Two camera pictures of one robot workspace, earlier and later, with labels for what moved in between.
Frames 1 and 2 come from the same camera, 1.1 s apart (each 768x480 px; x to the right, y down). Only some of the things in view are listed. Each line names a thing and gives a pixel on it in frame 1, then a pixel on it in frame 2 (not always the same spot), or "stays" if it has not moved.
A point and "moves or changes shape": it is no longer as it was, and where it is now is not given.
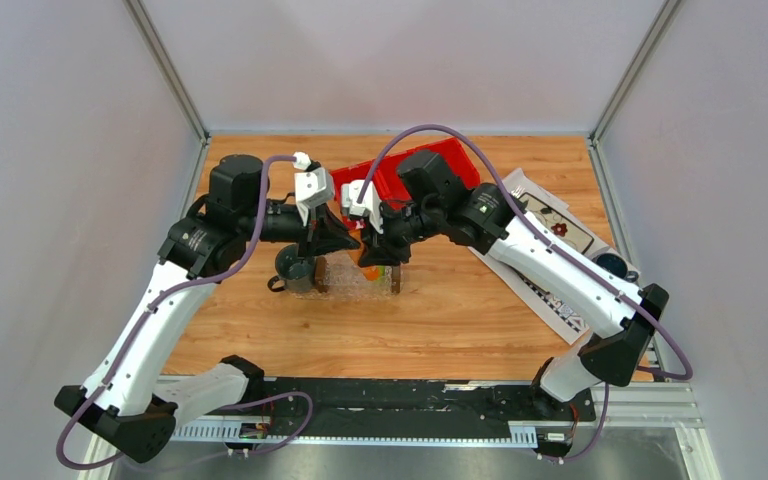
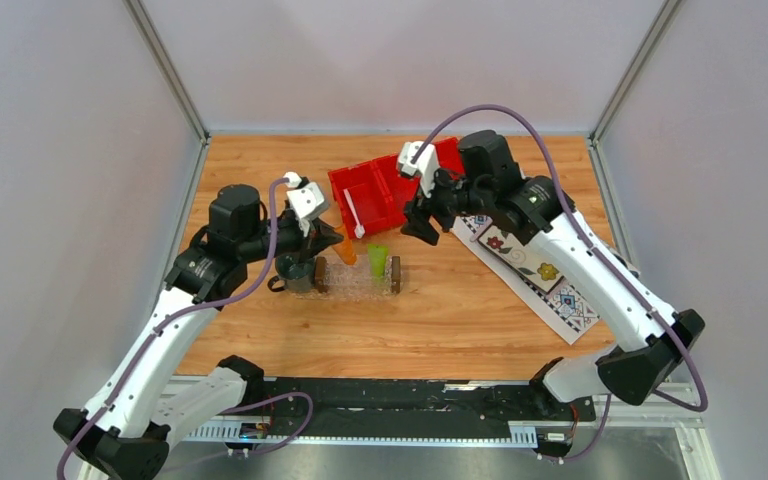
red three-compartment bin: (388, 176) stays
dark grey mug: (294, 273) stays
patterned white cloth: (551, 212) stays
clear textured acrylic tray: (337, 277) stays
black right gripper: (374, 254) to (418, 211)
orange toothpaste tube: (371, 272) moves or changes shape
